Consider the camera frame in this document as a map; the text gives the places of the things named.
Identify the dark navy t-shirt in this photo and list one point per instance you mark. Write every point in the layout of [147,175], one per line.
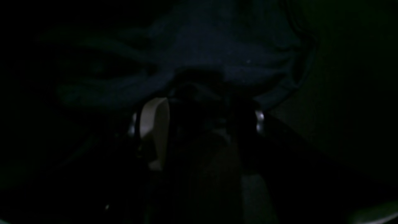
[256,48]

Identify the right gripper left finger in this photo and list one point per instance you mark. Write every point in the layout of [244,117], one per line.
[154,130]

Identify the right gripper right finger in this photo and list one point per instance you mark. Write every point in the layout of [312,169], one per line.
[247,123]

